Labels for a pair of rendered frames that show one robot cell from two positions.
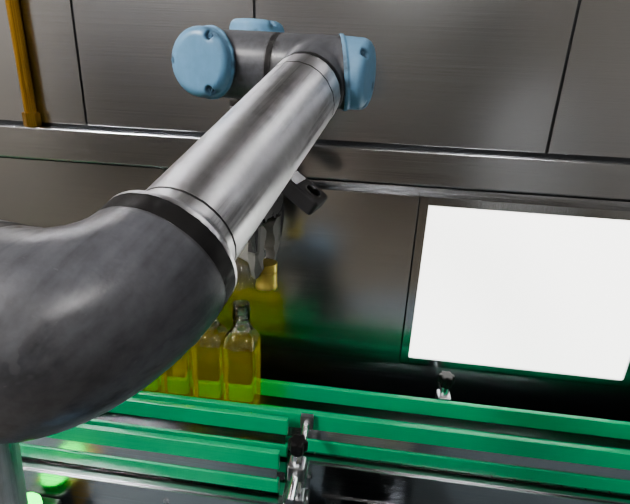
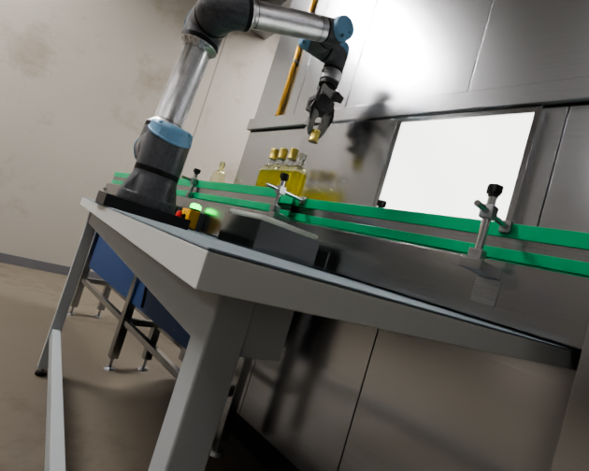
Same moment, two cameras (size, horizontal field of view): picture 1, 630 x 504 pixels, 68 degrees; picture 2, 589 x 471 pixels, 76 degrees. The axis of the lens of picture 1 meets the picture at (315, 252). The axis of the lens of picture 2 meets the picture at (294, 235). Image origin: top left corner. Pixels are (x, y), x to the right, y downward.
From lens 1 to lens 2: 117 cm
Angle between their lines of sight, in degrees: 47
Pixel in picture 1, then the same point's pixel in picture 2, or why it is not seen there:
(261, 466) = (270, 195)
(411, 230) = (391, 135)
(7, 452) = (202, 56)
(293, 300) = (333, 178)
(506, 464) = (383, 227)
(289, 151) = (291, 13)
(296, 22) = (371, 63)
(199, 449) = (254, 189)
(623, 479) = (449, 238)
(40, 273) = not seen: outside the picture
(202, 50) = not seen: hidden behind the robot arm
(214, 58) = not seen: hidden behind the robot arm
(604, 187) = (492, 100)
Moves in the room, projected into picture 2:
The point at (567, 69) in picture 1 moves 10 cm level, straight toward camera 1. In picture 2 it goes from (479, 53) to (456, 37)
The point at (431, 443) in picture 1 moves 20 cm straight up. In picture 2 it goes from (350, 212) to (368, 149)
